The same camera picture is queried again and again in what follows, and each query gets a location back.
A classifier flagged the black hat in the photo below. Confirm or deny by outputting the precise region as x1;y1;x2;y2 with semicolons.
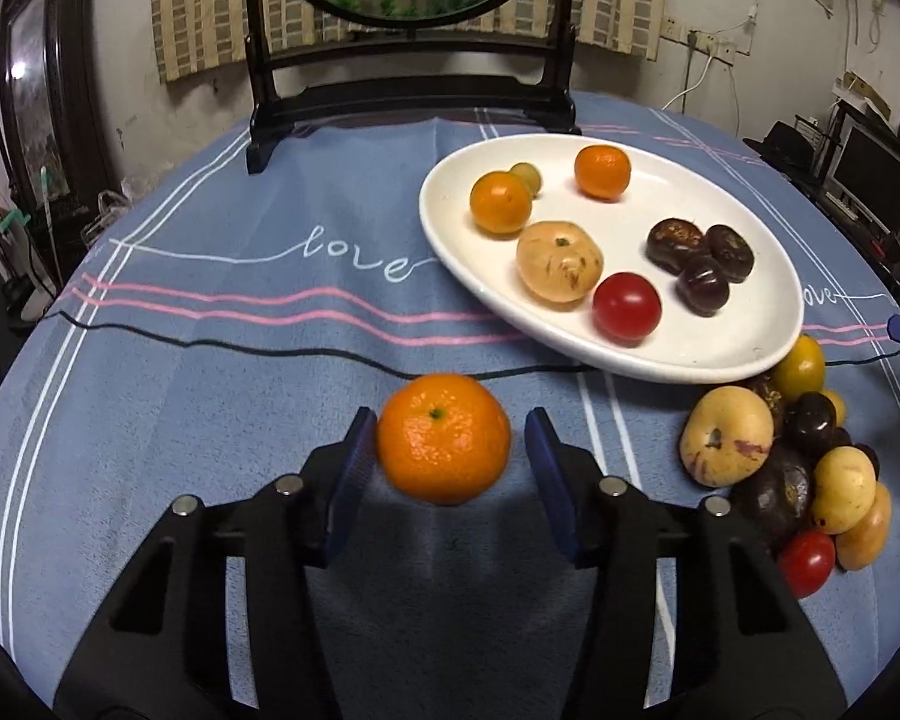
742;120;818;166

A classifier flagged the computer monitor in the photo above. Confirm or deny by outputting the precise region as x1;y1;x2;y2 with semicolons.
829;124;900;218

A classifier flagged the beige checked curtain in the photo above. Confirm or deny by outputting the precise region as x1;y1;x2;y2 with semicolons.
150;0;672;83

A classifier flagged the red tomato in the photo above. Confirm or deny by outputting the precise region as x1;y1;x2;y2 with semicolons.
777;529;837;599
592;272;663;346

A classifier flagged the blue striped tablecloth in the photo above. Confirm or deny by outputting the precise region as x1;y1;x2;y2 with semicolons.
0;90;900;720

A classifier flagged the yellow-green tomato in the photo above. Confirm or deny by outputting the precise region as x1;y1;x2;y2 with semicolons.
772;334;827;402

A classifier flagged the dark wooden framed mirror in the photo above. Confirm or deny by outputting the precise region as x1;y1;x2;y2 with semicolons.
0;0;121;211

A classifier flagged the purple-streaked beige melon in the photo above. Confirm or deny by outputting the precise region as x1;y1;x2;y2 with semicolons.
679;386;775;488

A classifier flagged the white oval plate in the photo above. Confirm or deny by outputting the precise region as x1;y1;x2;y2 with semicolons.
418;133;806;385

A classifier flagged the round goldfish screen black stand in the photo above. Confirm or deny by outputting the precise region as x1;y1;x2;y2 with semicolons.
244;0;578;176

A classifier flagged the white power cable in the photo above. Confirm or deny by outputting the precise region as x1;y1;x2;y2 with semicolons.
660;7;758;140

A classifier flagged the black computer desk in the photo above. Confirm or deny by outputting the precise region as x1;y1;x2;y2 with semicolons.
795;101;900;293

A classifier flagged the plain beige melon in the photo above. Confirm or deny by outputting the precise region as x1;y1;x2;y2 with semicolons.
836;481;893;572

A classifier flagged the brown-marked beige melon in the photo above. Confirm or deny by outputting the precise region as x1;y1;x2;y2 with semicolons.
516;220;605;306

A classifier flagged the orange-yellow tomato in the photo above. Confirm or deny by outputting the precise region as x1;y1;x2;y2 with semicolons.
469;171;533;236

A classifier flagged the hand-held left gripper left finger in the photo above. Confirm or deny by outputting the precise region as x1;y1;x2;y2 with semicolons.
54;406;380;720

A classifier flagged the pale yellow melon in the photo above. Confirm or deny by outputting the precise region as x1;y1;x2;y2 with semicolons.
810;446;878;536

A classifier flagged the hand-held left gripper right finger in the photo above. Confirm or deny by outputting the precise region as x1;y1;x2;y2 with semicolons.
523;406;848;720

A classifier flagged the orange mandarin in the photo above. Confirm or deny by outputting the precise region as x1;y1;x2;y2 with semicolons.
574;145;632;202
376;373;512;506

